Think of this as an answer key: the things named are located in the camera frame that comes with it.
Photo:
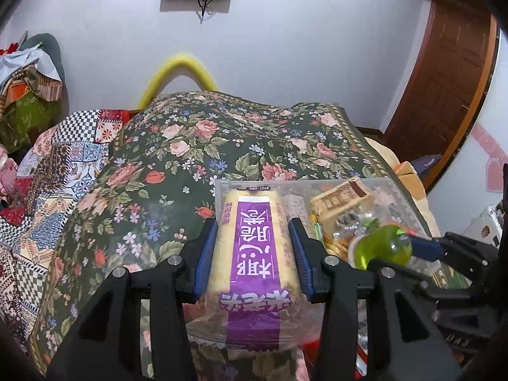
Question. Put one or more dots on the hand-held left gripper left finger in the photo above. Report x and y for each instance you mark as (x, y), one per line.
(206, 254)

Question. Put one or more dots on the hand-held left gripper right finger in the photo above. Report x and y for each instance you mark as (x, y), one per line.
(299, 254)

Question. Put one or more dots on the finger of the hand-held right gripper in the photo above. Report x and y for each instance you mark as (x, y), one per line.
(426, 248)
(452, 291)

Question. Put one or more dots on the long green snack packet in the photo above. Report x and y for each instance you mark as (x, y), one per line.
(381, 246)

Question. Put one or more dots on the purple label yellow snack pack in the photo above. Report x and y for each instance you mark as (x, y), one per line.
(254, 266)

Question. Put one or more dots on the clear plastic storage bin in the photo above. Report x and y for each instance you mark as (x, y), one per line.
(293, 204)

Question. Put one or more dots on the tan biscuit box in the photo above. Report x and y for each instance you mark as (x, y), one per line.
(337, 200)

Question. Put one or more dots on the beige blanket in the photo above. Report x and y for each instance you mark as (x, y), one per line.
(412, 190)

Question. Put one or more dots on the grey cloth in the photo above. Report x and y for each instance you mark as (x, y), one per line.
(426, 162)

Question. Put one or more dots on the green floral blanket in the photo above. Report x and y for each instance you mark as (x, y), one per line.
(158, 174)

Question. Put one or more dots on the pink heart stickers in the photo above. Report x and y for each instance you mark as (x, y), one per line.
(496, 174)

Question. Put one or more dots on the white sliding wardrobe door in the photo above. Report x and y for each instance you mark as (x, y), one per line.
(490, 127)

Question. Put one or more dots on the brown wooden door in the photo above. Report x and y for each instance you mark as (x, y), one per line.
(448, 87)

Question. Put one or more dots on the patchwork quilt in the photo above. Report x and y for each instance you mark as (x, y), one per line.
(59, 166)

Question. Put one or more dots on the yellow foam tube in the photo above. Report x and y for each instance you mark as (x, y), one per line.
(182, 61)

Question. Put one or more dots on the pink doll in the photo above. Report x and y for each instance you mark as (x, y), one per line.
(6, 172)

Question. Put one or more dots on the pile of clothes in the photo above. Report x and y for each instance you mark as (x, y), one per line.
(27, 103)

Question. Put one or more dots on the grey padded chair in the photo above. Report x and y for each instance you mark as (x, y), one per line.
(53, 53)

